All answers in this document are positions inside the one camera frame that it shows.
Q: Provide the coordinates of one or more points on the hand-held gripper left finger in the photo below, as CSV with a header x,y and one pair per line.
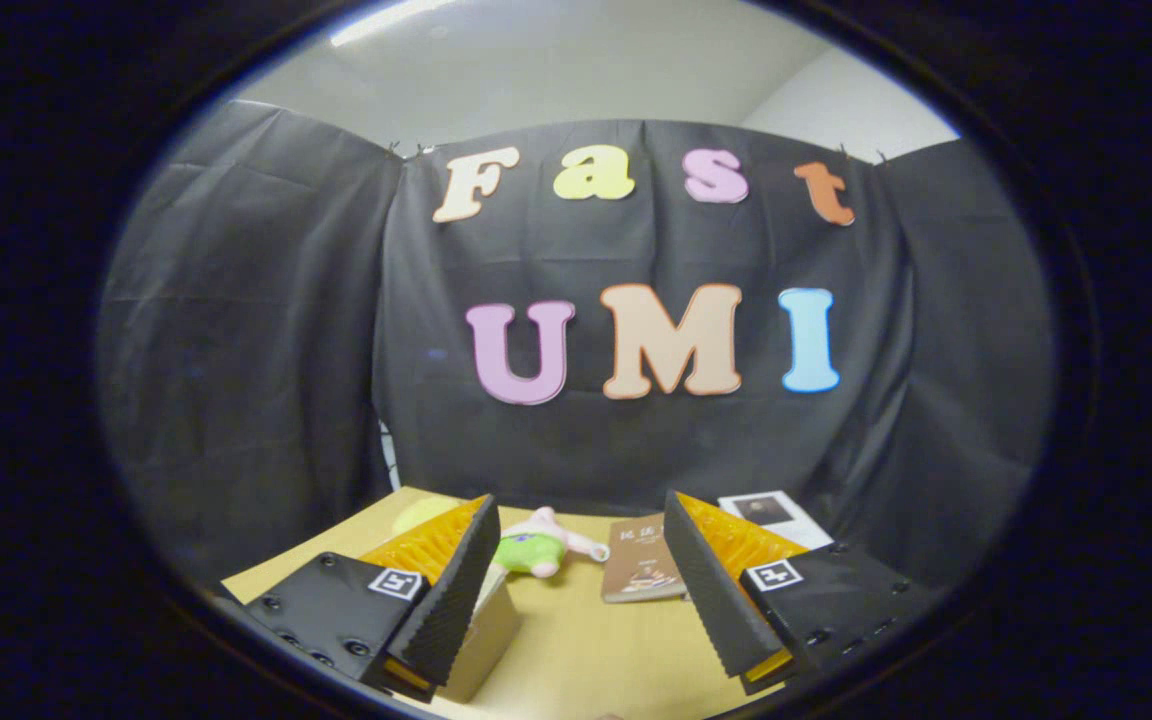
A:
x,y
456,600

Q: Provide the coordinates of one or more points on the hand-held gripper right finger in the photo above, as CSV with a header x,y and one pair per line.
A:
x,y
711,590

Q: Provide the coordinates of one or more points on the beige cardboard storage box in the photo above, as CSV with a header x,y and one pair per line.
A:
x,y
486,635

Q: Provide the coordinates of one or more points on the brown cover book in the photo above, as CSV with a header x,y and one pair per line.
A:
x,y
641,565

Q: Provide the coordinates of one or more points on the yellow plush toy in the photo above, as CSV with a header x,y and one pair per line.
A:
x,y
426,515

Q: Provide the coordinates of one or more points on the pink and green plush toy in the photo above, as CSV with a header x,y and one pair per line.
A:
x,y
536,550

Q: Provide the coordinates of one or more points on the white book with dark picture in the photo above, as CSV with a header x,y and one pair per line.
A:
x,y
771,512

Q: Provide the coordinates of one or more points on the white patterned sheet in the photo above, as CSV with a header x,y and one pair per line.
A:
x,y
389,455

